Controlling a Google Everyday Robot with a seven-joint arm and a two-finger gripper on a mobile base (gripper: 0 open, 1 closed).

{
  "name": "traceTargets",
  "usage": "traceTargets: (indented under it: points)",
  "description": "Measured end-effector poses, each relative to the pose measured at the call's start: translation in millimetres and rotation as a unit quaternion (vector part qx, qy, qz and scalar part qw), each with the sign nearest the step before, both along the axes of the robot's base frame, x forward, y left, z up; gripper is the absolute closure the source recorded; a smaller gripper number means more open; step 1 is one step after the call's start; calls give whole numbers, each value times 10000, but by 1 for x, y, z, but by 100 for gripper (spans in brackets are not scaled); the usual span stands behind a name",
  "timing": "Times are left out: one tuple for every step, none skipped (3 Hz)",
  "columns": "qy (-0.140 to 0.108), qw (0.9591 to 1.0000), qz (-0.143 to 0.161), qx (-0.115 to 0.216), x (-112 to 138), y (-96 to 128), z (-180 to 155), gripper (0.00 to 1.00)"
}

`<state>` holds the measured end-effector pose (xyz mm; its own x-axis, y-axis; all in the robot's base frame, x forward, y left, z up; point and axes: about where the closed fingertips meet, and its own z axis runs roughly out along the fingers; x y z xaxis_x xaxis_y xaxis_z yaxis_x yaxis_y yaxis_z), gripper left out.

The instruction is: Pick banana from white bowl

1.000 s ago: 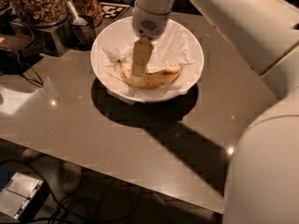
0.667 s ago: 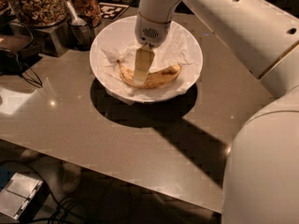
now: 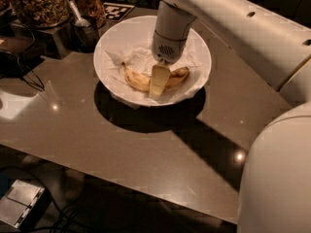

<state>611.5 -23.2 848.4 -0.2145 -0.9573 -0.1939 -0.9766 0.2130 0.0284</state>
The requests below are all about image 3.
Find metal jar stand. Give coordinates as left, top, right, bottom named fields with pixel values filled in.
left=34, top=22, right=72, bottom=59

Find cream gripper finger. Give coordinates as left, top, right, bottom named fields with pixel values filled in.
left=150, top=62, right=170, bottom=98

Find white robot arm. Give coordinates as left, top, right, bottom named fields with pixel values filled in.
left=153, top=0, right=311, bottom=233

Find white bowl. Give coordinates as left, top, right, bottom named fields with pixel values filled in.
left=93, top=16, right=212, bottom=108

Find black floor cables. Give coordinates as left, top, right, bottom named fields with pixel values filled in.
left=28, top=184, right=147, bottom=233

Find white plastic spoon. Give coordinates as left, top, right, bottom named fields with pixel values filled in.
left=67, top=0, right=90, bottom=27

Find white paper napkin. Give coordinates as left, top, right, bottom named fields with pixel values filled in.
left=104, top=39, right=202, bottom=81

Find black device with cables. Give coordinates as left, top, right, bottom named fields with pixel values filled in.
left=0, top=21, right=45, bottom=91

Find yellow banana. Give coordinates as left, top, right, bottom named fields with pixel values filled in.
left=121, top=62, right=190, bottom=92

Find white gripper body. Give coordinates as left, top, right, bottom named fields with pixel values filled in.
left=152, top=1, right=195, bottom=64

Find dark cup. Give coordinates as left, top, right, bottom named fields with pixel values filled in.
left=70, top=16, right=99, bottom=53

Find grey box on floor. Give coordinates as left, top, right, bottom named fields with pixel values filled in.
left=0, top=180, right=45, bottom=229

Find black white marker tag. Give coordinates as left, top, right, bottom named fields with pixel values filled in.
left=104, top=2, right=134, bottom=21

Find large glass nut jar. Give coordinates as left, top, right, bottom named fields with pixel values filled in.
left=10, top=0, right=69, bottom=29

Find small glass nut jar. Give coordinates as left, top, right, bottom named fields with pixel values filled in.
left=75, top=0, right=106, bottom=28

